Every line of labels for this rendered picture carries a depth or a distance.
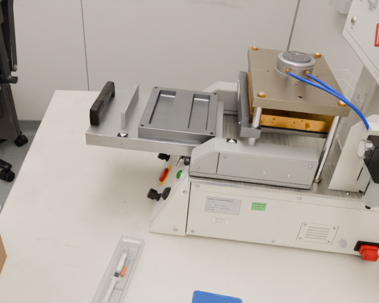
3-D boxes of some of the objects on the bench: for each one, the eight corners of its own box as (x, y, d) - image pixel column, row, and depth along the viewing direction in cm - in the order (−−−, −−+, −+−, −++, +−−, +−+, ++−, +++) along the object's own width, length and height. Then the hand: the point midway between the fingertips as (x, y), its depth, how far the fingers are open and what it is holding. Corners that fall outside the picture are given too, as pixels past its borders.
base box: (344, 171, 116) (363, 121, 106) (384, 274, 85) (417, 219, 75) (168, 150, 117) (171, 100, 108) (145, 244, 87) (146, 187, 77)
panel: (166, 153, 116) (198, 106, 106) (149, 225, 91) (187, 174, 81) (161, 149, 115) (192, 103, 105) (142, 222, 91) (179, 169, 81)
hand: (0, 111), depth 46 cm, fingers closed
